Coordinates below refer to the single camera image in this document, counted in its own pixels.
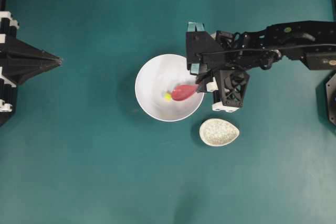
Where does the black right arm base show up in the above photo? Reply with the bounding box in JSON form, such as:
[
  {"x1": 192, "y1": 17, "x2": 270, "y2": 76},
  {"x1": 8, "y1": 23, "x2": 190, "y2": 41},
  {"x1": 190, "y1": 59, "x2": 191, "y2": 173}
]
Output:
[{"x1": 316, "y1": 70, "x2": 335, "y2": 131}]

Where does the speckled egg-shaped spoon rest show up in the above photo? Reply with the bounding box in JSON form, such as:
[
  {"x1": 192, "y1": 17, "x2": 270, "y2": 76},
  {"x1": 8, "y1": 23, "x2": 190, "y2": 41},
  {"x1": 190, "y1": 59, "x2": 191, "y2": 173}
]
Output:
[{"x1": 199, "y1": 119, "x2": 240, "y2": 147}]

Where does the white round bowl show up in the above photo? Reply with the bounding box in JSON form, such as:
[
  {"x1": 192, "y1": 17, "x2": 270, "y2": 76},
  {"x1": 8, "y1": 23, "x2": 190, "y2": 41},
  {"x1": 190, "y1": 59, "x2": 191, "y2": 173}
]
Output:
[{"x1": 134, "y1": 54, "x2": 204, "y2": 122}]

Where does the pink ceramic spoon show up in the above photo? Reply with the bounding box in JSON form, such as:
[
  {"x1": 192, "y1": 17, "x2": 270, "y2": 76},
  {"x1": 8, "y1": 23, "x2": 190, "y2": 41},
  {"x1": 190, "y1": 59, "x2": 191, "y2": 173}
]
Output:
[{"x1": 171, "y1": 84, "x2": 198, "y2": 101}]

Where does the yellow hexagonal prism block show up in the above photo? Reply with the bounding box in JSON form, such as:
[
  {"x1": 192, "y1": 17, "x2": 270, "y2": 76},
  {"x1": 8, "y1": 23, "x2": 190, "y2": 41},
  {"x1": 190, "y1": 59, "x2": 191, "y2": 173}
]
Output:
[{"x1": 164, "y1": 92, "x2": 172, "y2": 101}]

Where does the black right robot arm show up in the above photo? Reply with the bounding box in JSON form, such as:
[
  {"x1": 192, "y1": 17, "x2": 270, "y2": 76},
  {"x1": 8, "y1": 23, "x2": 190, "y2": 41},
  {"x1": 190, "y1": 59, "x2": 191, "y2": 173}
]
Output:
[{"x1": 186, "y1": 21, "x2": 335, "y2": 78}]

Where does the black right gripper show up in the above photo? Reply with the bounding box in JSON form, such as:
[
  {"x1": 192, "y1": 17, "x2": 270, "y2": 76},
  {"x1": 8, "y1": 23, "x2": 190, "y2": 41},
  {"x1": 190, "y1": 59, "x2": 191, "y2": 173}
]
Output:
[{"x1": 187, "y1": 22, "x2": 282, "y2": 93}]

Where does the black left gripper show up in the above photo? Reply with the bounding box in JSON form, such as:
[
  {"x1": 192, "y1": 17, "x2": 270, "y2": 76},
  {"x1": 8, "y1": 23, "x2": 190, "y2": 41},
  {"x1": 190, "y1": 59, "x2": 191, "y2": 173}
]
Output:
[{"x1": 1, "y1": 11, "x2": 62, "y2": 126}]

